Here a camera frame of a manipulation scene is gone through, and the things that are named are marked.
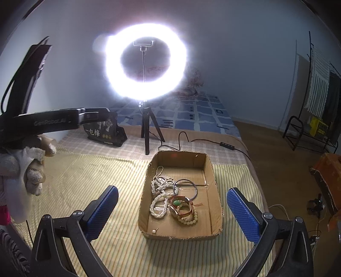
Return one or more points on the cardboard box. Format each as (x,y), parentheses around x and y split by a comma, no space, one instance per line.
(210,191)

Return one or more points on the black device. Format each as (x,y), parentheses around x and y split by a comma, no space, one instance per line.
(314,205)

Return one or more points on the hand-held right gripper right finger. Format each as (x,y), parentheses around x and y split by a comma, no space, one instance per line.
(242,213)

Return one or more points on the person's left hand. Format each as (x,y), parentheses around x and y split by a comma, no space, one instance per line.
(32,178)

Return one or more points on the white striped towel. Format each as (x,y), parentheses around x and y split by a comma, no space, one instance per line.
(318,80)

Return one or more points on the yellow box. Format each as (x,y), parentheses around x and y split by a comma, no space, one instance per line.
(318,127)

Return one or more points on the yellow striped blanket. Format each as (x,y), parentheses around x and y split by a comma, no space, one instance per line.
(80,181)

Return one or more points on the black tripod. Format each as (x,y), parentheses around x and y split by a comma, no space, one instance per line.
(146,125)

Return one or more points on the small pearl earring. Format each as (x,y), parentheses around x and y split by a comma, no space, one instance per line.
(154,231)

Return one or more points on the black printed bag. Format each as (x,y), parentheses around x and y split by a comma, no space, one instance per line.
(106,133)

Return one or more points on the phone holder clip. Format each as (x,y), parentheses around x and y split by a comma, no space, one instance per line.
(143,43)

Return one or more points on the black clothes rack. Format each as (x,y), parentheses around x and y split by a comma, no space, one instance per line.
(296,117)

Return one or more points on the dark hanging clothes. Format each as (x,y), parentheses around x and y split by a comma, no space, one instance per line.
(334,106)

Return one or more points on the pink patterned pillow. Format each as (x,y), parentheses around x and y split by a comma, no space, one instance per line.
(193,85)

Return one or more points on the metal bangle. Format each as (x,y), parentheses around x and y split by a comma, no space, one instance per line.
(196,191)

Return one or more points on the person's striped clothing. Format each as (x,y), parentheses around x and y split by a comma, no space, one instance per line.
(10,255)

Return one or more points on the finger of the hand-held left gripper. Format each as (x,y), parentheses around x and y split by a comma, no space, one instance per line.
(93,115)

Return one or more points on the blue plaid quilt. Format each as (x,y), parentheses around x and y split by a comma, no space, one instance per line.
(202,111)

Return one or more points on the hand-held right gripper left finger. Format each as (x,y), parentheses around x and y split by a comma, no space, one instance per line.
(104,210)

